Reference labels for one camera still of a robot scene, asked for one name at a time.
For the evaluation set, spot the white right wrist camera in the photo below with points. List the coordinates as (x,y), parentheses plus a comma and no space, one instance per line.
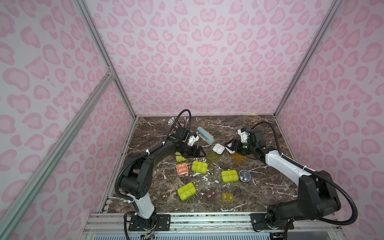
(244,135)

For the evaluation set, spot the white pillbox green lid front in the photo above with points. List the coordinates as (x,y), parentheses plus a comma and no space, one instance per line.
(186,191)

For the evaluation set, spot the coloured pencils bundle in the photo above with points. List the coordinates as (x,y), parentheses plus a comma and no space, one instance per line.
(175,124)

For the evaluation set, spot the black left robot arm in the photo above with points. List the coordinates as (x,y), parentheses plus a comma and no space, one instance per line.
(135,178)

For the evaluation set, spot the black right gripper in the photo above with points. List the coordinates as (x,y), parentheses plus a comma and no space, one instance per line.
(235,145)

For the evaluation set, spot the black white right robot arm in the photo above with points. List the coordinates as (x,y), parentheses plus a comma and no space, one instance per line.
(316,197)

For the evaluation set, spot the white pillbox green lid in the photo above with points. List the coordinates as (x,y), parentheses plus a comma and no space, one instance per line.
(179,158)
(229,176)
(216,153)
(186,191)
(199,167)

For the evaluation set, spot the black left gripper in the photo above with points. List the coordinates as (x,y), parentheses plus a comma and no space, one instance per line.
(194,149)

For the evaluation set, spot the small yellow pillbox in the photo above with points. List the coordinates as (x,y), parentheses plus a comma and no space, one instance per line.
(227,197)

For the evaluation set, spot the orange square pillbox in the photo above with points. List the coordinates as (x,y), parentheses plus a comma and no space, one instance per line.
(182,169)

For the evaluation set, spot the blue grey stapler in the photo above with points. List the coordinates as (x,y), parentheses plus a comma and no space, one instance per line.
(205,136)

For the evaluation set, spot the aluminium front rail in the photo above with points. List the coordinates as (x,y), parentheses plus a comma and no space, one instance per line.
(182,226)

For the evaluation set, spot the white pillbox yellow lid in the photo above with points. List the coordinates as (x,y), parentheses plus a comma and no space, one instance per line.
(238,157)

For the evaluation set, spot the white pillbox green lid back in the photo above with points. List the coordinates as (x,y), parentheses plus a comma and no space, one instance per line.
(216,153)

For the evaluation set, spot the small dark red pillbox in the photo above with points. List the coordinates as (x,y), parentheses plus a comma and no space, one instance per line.
(211,195)

